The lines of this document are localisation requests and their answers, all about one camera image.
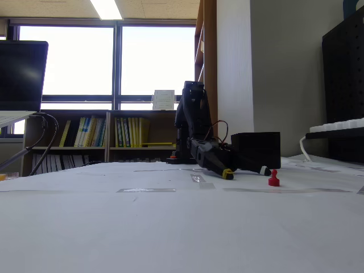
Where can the paper sign in stand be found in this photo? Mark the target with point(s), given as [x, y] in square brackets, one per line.
[163, 99]

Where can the short clear tape strip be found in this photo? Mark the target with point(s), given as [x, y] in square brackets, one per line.
[146, 190]

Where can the flat lying yellow book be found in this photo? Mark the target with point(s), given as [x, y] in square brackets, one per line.
[157, 144]

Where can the long clear tape strip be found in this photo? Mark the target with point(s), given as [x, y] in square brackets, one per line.
[287, 190]

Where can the leaning yellow book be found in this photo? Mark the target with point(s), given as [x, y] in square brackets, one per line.
[65, 133]

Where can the black pegboard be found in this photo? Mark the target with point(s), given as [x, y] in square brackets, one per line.
[345, 71]

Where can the row of white binders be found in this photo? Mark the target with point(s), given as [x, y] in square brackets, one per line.
[57, 162]

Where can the laptop with black screen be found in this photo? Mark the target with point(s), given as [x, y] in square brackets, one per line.
[20, 74]

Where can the small orange object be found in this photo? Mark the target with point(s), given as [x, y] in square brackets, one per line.
[2, 177]

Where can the window with dark frame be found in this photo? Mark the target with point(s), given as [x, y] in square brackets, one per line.
[115, 65]

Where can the white keyboard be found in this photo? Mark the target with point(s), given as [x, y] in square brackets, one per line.
[338, 125]

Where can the black shelf tray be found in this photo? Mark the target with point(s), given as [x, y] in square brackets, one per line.
[335, 134]

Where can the white paper table cover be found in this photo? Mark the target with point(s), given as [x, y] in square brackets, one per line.
[170, 221]

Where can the upright clear tape strip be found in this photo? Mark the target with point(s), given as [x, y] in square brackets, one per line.
[198, 178]

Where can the black box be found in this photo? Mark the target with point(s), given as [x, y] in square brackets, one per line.
[261, 145]

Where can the grey gooseneck holder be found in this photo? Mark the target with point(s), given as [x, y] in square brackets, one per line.
[14, 157]

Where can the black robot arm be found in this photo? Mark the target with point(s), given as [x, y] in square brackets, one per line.
[193, 113]

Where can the red pawn-shaped piece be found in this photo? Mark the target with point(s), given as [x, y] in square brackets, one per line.
[273, 181]

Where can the tall wooden bookshelf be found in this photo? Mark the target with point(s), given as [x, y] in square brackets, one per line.
[211, 57]

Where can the low wooden bookshelf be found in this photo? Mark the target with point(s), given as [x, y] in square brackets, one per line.
[108, 150]

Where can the ceiling light panel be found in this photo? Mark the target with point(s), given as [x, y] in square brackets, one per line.
[106, 9]

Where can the wide yellow binder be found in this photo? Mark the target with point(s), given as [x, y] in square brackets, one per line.
[144, 131]

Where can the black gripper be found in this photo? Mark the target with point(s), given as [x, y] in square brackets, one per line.
[219, 158]

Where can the dark teal object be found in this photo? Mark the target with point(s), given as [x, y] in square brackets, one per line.
[351, 8]

